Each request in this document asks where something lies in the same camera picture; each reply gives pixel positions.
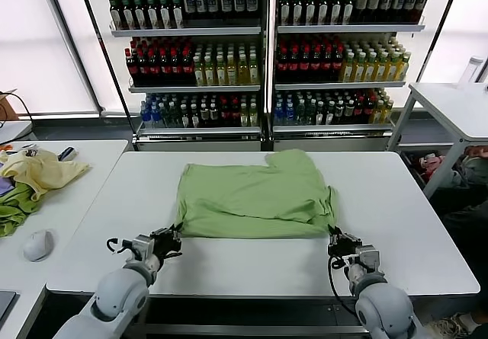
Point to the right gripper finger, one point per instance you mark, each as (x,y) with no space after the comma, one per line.
(338,233)
(331,232)

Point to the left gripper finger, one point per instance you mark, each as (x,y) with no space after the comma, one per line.
(171,231)
(179,234)

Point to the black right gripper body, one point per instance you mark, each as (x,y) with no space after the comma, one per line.
(345,245)

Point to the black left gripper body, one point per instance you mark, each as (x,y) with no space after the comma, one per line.
(165,245)

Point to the green polo shirt red print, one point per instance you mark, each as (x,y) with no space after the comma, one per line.
(248,198)

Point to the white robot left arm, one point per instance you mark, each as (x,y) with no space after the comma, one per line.
(114,301)

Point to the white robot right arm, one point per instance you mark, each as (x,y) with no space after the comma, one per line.
(381,308)

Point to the pink clothes pile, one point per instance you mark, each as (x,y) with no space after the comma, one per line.
(431,164)

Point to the dark storage crate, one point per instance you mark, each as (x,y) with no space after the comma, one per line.
(411,167)

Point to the white computer mouse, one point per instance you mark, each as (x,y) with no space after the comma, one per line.
(38,245)

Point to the dark blue small object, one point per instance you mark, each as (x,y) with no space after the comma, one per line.
(66,153)

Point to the pale yellow garment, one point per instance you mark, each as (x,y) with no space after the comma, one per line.
(45,171)

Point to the white grey sneaker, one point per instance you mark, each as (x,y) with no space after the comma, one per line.
(469,322)

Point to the grey garment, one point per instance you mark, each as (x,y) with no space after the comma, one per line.
(472,171)

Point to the green crumpled cloth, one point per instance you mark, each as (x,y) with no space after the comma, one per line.
(15,205)

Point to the yellow juice bottle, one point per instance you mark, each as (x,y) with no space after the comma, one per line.
(209,73)
(358,70)
(391,70)
(221,73)
(198,73)
(402,69)
(243,73)
(254,73)
(232,73)
(347,70)
(369,70)
(380,70)

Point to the small black white object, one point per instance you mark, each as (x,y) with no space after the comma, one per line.
(30,150)

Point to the red cap cola bottle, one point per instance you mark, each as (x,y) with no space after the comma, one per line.
(175,68)
(281,66)
(164,68)
(338,66)
(186,68)
(293,66)
(316,66)
(305,66)
(132,68)
(143,68)
(153,68)
(327,66)

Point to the red garment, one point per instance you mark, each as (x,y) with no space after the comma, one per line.
(478,151)

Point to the dark grey laptop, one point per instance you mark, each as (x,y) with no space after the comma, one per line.
(7,302)

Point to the white side table with legs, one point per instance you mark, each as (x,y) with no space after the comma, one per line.
(450,106)

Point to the purple cloth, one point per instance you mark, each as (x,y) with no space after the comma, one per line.
(4,186)

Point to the small orange object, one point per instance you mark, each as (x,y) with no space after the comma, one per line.
(4,148)

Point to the black slanted metal pole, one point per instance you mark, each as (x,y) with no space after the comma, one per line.
(440,26)
(103,49)

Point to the grey metal drinks shelf unit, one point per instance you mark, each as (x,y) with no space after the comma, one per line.
(183,31)
(343,28)

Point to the brown cardboard box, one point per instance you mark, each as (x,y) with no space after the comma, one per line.
(7,106)

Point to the green cap tea bottle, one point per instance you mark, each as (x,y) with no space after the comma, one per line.
(178,11)
(166,11)
(285,9)
(115,11)
(298,9)
(310,9)
(348,9)
(323,9)
(141,11)
(153,11)
(128,11)
(336,9)

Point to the dark bottle white label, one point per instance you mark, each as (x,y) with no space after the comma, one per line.
(226,3)
(190,4)
(422,4)
(201,3)
(214,3)
(399,4)
(410,4)
(252,2)
(386,4)
(239,2)

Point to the dark bottle beige label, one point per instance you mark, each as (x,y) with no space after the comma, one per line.
(361,5)
(374,4)

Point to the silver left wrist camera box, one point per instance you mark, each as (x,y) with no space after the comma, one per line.
(143,245)

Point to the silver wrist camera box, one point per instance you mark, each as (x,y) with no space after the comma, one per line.
(368,257)
(143,245)

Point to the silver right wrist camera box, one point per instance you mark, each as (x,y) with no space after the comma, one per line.
(368,257)

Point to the grey window frame post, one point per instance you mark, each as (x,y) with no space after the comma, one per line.
(76,49)

